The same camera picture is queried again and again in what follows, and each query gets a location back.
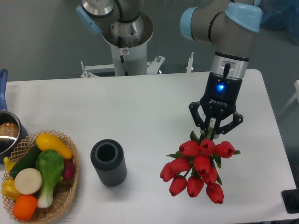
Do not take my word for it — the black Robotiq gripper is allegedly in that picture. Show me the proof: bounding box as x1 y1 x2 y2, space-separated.
189 72 243 139

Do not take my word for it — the red tulip bouquet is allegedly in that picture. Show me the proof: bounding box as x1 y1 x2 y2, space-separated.
160 128 241 204

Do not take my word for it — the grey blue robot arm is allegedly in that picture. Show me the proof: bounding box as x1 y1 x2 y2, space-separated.
76 0 262 140

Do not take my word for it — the dark grey ribbed vase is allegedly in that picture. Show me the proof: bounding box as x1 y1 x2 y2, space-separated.
90 139 127 187

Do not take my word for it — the black device at table edge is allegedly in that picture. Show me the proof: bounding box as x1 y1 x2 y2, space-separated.
281 189 299 214

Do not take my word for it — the blue plastic bag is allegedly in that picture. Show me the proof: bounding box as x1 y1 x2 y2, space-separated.
254 0 299 44

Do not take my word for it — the red radish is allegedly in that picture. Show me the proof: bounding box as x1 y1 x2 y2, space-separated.
62 160 76 180

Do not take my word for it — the green bok choy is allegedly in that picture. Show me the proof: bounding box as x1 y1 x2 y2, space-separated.
36 149 64 209

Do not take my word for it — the yellow squash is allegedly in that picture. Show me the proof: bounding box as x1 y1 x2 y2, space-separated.
36 133 73 160

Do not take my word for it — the woven wicker basket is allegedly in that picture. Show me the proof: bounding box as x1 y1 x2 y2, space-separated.
0 130 79 224

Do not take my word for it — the dark green cucumber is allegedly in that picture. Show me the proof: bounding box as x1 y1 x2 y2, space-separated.
9 144 42 178

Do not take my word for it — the white round radish slice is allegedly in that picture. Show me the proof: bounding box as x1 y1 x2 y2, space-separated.
14 168 43 195

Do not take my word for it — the orange fruit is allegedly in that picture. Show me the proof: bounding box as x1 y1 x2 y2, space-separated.
13 195 37 221

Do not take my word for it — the yellow banana tip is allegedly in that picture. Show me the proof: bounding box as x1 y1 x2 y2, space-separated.
3 157 15 173

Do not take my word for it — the yellow bell pepper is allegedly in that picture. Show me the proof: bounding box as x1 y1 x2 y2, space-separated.
1 177 21 200

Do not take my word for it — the white furniture frame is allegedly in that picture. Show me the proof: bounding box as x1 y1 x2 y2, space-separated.
277 80 299 123

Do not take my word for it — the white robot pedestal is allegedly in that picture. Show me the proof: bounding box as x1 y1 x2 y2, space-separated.
80 14 194 78

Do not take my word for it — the blue handled saucepan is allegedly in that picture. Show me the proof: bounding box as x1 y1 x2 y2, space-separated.
0 69 28 164

